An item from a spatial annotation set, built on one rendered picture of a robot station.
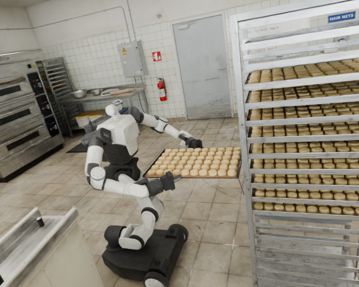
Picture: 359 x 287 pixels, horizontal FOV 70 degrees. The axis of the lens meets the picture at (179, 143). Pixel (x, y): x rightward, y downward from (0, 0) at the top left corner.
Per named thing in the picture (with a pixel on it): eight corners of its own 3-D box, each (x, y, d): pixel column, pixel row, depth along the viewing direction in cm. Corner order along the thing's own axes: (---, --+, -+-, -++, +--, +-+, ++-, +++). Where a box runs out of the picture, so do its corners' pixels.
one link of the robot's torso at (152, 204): (146, 226, 199) (112, 177, 188) (154, 212, 214) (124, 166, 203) (161, 222, 192) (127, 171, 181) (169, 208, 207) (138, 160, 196)
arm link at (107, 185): (122, 191, 140) (86, 183, 137) (121, 198, 148) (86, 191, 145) (127, 174, 146) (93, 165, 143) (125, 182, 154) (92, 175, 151)
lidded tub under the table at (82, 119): (76, 127, 612) (73, 117, 602) (89, 121, 652) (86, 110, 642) (89, 126, 598) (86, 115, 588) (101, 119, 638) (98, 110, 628)
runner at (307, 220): (254, 218, 197) (254, 215, 196) (255, 216, 200) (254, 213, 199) (352, 225, 175) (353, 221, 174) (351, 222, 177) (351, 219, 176)
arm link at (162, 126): (175, 139, 217) (158, 128, 223) (180, 129, 214) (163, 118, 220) (170, 140, 207) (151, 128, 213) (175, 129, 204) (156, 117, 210)
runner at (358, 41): (243, 61, 153) (242, 56, 152) (243, 60, 156) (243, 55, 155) (371, 43, 131) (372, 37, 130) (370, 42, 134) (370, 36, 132)
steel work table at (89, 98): (69, 138, 616) (55, 98, 579) (88, 127, 678) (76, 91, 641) (140, 135, 551) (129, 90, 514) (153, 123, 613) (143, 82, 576)
